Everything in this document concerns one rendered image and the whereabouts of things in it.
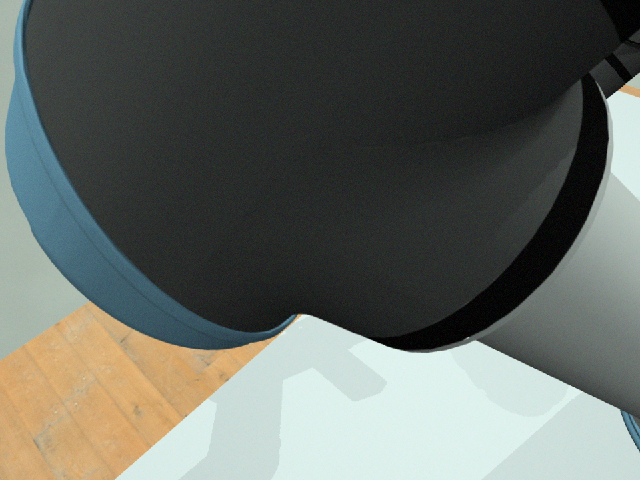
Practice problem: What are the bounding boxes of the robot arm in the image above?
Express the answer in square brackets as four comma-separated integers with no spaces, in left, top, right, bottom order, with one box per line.
[5,0,640,452]

